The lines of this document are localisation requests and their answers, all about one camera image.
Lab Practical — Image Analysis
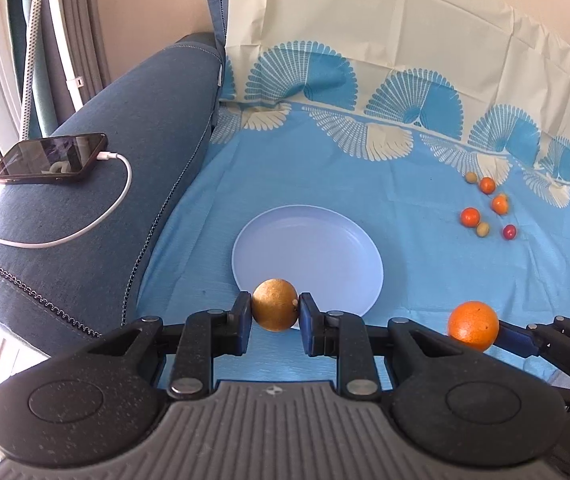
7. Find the golden brown round fruit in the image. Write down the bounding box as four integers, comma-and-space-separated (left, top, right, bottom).
251, 278, 300, 333

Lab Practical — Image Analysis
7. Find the grey curtain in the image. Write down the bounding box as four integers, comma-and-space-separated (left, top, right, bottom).
47, 0, 112, 111

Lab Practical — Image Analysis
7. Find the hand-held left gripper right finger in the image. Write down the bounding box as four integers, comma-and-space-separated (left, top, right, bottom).
299, 292, 468, 401

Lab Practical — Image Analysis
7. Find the white charging cable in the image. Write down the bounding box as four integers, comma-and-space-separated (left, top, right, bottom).
0, 150, 133, 250

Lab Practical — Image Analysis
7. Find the blue cream patterned sheet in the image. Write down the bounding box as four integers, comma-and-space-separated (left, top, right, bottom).
135, 0, 570, 393

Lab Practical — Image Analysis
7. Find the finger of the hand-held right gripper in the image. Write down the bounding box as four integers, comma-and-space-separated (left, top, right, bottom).
495, 316, 570, 403

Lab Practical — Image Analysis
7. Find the white dotted pole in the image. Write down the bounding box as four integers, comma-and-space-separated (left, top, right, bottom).
20, 0, 46, 142

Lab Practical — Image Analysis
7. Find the pale blue round plate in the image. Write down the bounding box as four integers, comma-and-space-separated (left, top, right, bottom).
231, 204, 384, 331

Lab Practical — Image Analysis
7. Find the black smartphone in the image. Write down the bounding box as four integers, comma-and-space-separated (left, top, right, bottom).
0, 132, 110, 186

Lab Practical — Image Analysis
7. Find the teal curtain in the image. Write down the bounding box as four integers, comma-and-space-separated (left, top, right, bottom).
6, 0, 62, 133

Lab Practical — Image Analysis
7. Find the orange mandarin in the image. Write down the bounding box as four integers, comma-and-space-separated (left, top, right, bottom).
447, 300, 500, 352

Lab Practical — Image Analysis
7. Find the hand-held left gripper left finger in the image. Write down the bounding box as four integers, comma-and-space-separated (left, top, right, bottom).
87, 292, 254, 401

